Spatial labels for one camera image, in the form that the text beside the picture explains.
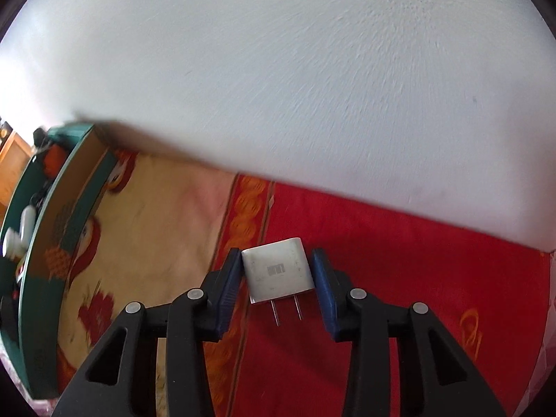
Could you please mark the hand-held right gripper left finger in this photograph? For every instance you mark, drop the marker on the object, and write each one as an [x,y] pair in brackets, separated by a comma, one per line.
[228,291]

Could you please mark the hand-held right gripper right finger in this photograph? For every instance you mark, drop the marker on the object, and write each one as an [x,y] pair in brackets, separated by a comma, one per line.
[323,291]

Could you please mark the white wall charger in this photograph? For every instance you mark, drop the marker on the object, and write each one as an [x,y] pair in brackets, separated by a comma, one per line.
[273,269]

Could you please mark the teal cardboard box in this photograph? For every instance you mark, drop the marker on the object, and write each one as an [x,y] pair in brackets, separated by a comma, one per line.
[39,312]

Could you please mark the white earbuds case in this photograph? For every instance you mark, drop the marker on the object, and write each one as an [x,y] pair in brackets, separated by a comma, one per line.
[28,223]

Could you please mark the white pill bottle orange label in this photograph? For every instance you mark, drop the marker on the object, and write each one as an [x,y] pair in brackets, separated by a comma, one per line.
[13,243]

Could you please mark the red floral blanket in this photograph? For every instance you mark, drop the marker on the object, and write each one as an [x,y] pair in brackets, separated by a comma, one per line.
[369,247]

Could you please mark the dark key bunch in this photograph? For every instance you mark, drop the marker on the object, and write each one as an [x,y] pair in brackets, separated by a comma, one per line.
[42,193]

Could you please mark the wooden shelf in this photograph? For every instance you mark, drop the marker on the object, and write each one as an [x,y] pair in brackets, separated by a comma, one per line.
[13,160]

